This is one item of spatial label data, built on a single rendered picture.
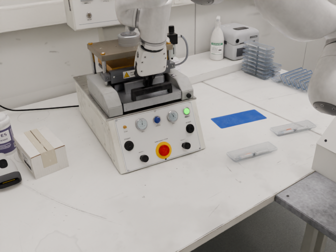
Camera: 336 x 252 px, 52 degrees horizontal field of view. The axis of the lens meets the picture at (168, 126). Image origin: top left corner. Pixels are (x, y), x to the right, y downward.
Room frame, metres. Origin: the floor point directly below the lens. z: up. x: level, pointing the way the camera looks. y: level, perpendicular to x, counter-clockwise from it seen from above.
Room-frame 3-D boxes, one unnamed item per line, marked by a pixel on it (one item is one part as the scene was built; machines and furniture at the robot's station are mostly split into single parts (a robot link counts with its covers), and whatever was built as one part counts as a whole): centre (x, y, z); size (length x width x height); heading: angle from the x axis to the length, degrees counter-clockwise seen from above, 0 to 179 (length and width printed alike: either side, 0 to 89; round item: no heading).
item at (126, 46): (1.30, 0.13, 1.08); 0.31 x 0.24 x 0.13; 116
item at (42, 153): (1.04, 0.46, 0.80); 0.19 x 0.13 x 0.09; 34
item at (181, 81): (1.26, -0.02, 0.96); 0.26 x 0.05 x 0.07; 26
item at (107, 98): (1.14, 0.23, 0.96); 0.25 x 0.05 x 0.07; 26
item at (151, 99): (1.22, 0.11, 0.97); 0.30 x 0.22 x 0.08; 26
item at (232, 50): (2.11, -0.43, 0.88); 0.25 x 0.20 x 0.17; 28
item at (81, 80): (1.29, 0.15, 0.93); 0.46 x 0.35 x 0.01; 26
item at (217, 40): (2.03, -0.31, 0.92); 0.09 x 0.08 x 0.25; 169
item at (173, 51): (1.48, -0.01, 1.05); 0.15 x 0.05 x 0.15; 116
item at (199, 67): (1.94, -0.17, 0.77); 0.84 x 0.30 x 0.04; 124
